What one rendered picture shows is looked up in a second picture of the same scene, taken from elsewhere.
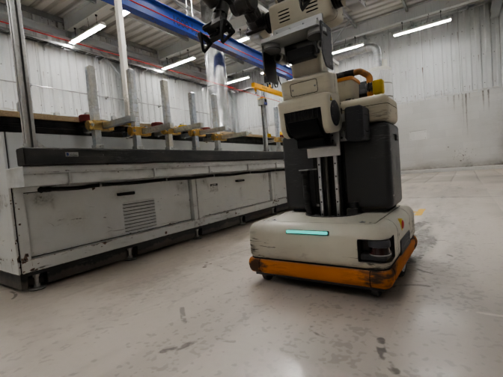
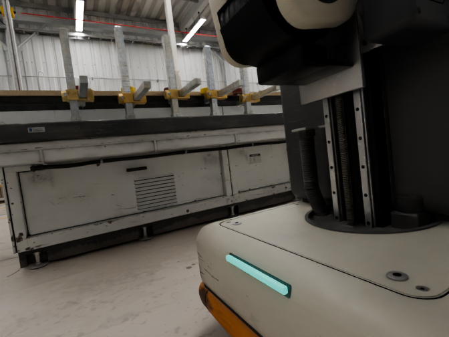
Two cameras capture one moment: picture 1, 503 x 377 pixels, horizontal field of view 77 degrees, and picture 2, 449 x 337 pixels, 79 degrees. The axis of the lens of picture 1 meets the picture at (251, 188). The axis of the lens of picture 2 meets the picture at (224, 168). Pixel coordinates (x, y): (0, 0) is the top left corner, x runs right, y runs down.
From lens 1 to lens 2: 0.93 m
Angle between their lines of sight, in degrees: 27
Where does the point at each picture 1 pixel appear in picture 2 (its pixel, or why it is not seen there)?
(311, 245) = (262, 305)
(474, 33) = not seen: outside the picture
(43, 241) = (43, 220)
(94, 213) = (100, 190)
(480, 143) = not seen: outside the picture
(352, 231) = (345, 311)
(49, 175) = (17, 154)
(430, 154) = not seen: outside the picture
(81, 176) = (56, 153)
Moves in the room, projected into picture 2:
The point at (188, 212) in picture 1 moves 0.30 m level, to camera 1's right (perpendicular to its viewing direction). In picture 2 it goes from (220, 188) to (260, 185)
